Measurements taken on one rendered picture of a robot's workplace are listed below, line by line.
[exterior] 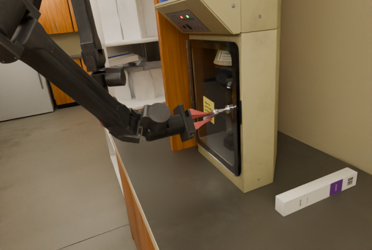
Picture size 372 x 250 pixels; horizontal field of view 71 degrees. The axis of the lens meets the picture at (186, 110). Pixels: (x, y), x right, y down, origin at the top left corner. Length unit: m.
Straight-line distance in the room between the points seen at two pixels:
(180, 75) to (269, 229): 0.61
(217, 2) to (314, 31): 0.54
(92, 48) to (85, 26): 0.08
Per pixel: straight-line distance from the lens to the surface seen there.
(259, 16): 0.71
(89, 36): 1.00
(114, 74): 0.98
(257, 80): 0.73
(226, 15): 0.66
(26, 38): 0.51
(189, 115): 0.74
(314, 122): 1.16
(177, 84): 1.02
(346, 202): 0.88
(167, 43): 0.99
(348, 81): 1.03
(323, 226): 0.79
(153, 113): 0.64
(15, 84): 5.60
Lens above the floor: 1.45
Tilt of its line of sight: 19 degrees down
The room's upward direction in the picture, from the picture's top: 5 degrees counter-clockwise
